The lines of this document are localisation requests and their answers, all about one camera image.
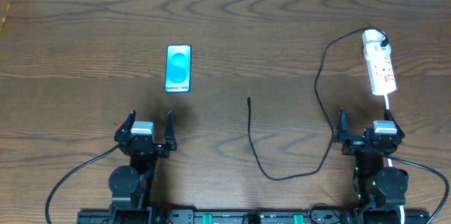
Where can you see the white power strip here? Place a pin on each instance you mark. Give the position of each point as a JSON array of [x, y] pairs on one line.
[[381, 73]]

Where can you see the blue Samsung Galaxy smartphone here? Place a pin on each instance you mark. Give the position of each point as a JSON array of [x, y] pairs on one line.
[[178, 68]]

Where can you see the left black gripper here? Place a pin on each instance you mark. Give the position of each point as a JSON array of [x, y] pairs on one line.
[[145, 145]]

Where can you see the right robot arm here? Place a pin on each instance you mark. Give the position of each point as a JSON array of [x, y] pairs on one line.
[[381, 188]]

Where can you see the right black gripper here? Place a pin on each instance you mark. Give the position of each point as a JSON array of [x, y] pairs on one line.
[[368, 140]]

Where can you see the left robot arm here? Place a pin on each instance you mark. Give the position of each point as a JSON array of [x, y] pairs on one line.
[[131, 184]]

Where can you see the white USB charger plug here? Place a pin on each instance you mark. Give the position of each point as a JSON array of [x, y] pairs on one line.
[[374, 50]]

